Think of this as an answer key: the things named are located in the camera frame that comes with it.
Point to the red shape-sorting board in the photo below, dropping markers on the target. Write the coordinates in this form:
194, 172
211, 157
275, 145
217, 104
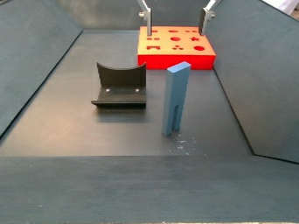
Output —
171, 45

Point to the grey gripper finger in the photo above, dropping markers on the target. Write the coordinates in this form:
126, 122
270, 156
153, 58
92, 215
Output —
146, 15
207, 14

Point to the black curved holder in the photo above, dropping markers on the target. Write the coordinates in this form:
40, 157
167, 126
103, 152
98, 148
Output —
122, 87

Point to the blue double-square peg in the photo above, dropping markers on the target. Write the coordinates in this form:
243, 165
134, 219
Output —
175, 90

